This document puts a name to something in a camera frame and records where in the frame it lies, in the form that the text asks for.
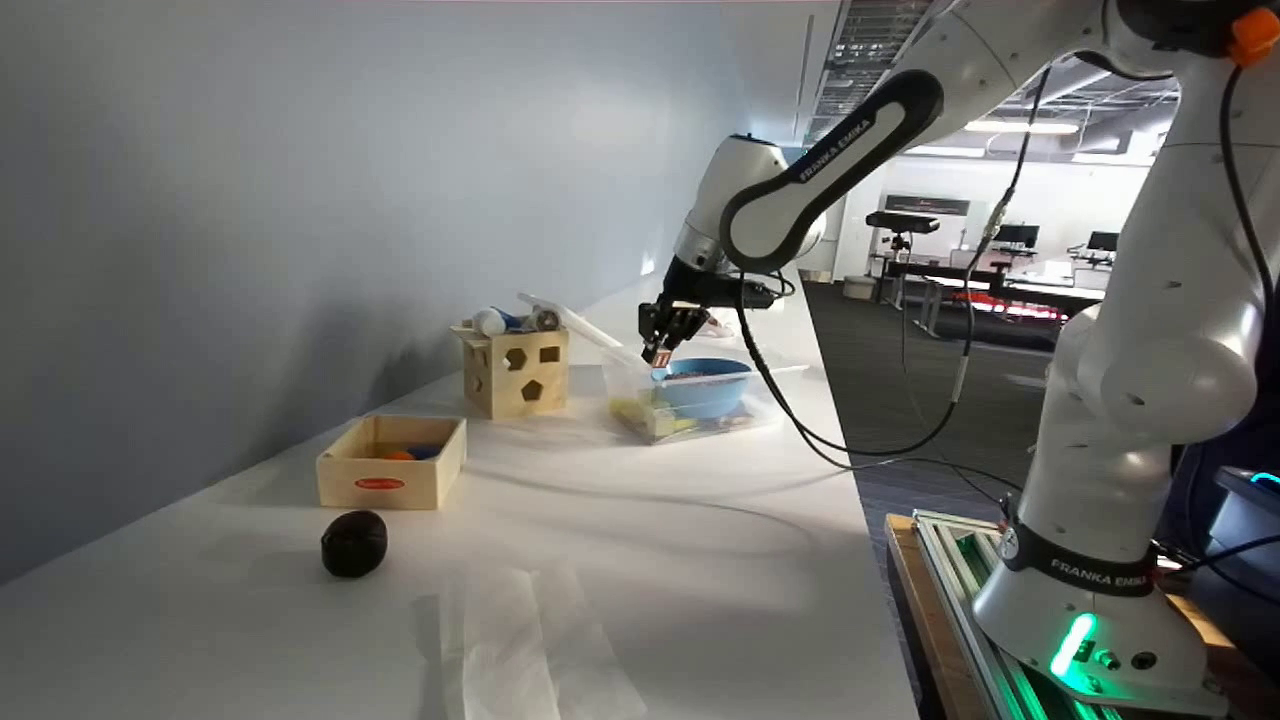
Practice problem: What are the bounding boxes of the blue bowl with coloured gravel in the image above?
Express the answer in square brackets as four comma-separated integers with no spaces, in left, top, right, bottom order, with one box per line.
[654,355,753,423]

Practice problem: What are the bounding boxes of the wooden shape sorter box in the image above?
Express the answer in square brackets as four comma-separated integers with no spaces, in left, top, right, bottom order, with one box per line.
[456,312,566,420]

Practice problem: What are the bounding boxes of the clear plastic bag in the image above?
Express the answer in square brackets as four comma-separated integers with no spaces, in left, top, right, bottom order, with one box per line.
[436,566,649,720]

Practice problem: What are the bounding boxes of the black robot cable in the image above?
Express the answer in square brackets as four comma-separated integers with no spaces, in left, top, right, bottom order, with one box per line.
[731,51,1280,538]

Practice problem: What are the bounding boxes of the open wooden tray box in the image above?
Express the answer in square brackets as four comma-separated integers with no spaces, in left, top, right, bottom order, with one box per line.
[316,418,468,512]

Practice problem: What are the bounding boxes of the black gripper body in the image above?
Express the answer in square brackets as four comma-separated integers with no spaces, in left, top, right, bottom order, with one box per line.
[636,260,737,346]

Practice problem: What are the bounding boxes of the black ball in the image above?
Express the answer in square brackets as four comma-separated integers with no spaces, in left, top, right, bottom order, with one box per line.
[321,512,386,581]

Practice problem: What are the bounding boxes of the yellow blocks in container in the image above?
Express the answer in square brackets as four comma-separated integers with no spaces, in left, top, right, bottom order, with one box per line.
[613,396,678,439]

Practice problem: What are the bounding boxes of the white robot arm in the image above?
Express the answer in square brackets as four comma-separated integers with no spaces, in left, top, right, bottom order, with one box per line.
[640,0,1280,716]

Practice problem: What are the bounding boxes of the clear plastic container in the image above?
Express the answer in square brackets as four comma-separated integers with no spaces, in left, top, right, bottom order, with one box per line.
[609,355,777,443]

